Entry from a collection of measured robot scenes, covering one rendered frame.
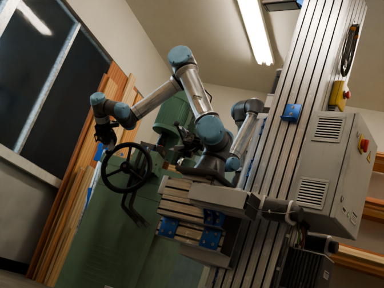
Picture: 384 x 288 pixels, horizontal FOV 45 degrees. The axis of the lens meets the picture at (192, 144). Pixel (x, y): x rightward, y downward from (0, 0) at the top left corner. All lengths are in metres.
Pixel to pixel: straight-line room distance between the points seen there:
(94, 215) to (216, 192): 1.03
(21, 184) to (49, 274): 0.76
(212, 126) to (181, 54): 0.41
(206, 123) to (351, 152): 0.62
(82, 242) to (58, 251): 1.42
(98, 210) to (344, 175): 1.38
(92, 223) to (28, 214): 1.57
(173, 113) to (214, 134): 0.91
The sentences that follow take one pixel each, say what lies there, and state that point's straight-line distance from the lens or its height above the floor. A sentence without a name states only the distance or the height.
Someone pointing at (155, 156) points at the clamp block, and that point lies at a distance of 2.59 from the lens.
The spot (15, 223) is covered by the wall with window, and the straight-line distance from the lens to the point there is 4.13.
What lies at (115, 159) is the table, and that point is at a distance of 2.77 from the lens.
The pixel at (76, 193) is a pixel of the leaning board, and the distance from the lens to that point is 4.17.
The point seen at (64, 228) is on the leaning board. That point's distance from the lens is 4.13.
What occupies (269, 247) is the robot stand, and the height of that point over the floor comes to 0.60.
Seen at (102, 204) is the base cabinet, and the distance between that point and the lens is 2.71.
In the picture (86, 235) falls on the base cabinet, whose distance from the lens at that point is 2.70.
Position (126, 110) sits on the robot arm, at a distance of 2.25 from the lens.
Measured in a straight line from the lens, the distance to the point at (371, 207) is 4.47.
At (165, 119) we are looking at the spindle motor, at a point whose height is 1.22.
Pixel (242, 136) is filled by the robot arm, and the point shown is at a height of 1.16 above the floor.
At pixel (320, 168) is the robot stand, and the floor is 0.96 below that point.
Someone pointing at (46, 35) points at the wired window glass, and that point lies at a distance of 4.08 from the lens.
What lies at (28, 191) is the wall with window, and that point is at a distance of 4.13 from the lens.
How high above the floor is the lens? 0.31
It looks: 17 degrees up
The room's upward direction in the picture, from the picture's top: 20 degrees clockwise
